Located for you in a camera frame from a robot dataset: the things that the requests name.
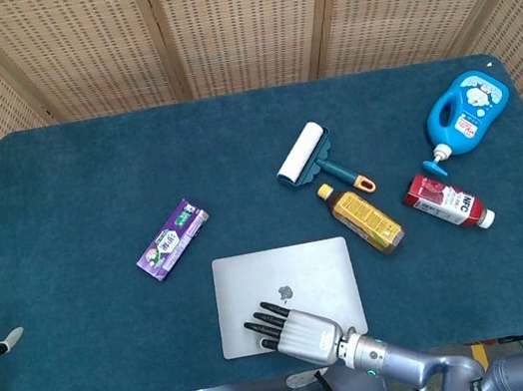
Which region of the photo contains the purple carton box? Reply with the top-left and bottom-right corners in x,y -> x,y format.
126,195 -> 220,285

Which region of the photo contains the blue table mat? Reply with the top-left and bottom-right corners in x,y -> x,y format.
0,41 -> 523,391

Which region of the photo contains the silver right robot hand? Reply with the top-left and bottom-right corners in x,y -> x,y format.
239,288 -> 349,379

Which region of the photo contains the silver laptop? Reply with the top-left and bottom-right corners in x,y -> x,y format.
206,233 -> 371,362

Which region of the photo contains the yellow label tea bottle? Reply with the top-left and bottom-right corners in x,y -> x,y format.
314,171 -> 409,266

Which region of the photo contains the blue detergent pump bottle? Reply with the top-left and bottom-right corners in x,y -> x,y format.
406,64 -> 523,181

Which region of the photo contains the red juice bottle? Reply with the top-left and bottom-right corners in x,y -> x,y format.
399,161 -> 498,244

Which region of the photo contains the teal lint roller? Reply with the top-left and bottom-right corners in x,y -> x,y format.
268,112 -> 379,210

